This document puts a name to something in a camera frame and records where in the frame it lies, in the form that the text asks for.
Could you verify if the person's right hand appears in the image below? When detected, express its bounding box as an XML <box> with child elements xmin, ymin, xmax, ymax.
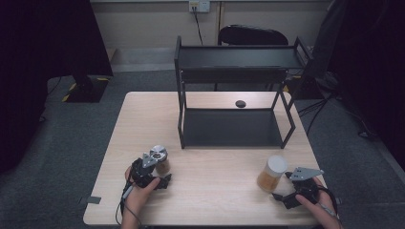
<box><xmin>294</xmin><ymin>177</ymin><xmax>344</xmax><ymax>229</ymax></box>

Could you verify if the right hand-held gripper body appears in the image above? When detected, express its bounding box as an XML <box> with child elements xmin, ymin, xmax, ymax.
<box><xmin>282</xmin><ymin>167</ymin><xmax>326</xmax><ymax>210</ymax></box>

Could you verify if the person's left hand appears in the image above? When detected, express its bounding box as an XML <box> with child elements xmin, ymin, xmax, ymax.
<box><xmin>121</xmin><ymin>165</ymin><xmax>162</xmax><ymax>221</ymax></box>

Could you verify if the black floor cable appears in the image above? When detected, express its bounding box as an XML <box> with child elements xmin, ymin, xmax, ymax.
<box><xmin>297</xmin><ymin>97</ymin><xmax>330</xmax><ymax>117</ymax></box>
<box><xmin>305</xmin><ymin>98</ymin><xmax>332</xmax><ymax>136</ymax></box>

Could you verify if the black metal shelf rack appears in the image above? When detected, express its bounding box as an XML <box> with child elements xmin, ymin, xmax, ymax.
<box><xmin>173</xmin><ymin>34</ymin><xmax>315</xmax><ymax>150</ymax></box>

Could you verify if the beige wall conduit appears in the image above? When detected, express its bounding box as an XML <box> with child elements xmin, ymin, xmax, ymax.
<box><xmin>217</xmin><ymin>2</ymin><xmax>224</xmax><ymax>33</ymax></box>

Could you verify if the black chair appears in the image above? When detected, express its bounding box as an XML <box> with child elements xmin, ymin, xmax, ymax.
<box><xmin>213</xmin><ymin>24</ymin><xmax>289</xmax><ymax>93</ymax></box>

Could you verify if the hand-held gripper cable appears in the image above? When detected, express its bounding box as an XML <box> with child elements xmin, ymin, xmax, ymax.
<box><xmin>115</xmin><ymin>181</ymin><xmax>141</xmax><ymax>227</ymax></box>
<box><xmin>317</xmin><ymin>185</ymin><xmax>340</xmax><ymax>221</ymax></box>

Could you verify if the left hand-held gripper cable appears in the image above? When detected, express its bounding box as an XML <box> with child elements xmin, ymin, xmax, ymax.
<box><xmin>115</xmin><ymin>181</ymin><xmax>141</xmax><ymax>227</ymax></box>

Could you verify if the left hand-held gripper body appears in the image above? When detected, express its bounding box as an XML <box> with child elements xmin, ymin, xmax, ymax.
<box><xmin>129</xmin><ymin>152</ymin><xmax>160</xmax><ymax>189</ymax></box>

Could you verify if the spice jar with metal lid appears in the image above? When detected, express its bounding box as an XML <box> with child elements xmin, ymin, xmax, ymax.
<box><xmin>149</xmin><ymin>144</ymin><xmax>172</xmax><ymax>177</ymax></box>

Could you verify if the white wall socket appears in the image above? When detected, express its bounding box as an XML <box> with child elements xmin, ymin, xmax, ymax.
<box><xmin>188</xmin><ymin>0</ymin><xmax>211</xmax><ymax>14</ymax></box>

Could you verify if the black power cord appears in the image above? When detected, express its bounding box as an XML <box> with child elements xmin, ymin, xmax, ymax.
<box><xmin>192</xmin><ymin>5</ymin><xmax>204</xmax><ymax>47</ymax></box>

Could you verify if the right hand-held gripper cable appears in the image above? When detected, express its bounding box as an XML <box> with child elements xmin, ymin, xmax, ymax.
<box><xmin>317</xmin><ymin>185</ymin><xmax>340</xmax><ymax>221</ymax></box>

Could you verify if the black stand base yellow tape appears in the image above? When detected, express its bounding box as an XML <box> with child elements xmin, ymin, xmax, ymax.
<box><xmin>61</xmin><ymin>73</ymin><xmax>112</xmax><ymax>104</ymax></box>

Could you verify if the spice jar with white lid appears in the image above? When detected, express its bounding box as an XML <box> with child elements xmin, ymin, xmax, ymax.
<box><xmin>256</xmin><ymin>155</ymin><xmax>289</xmax><ymax>194</ymax></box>

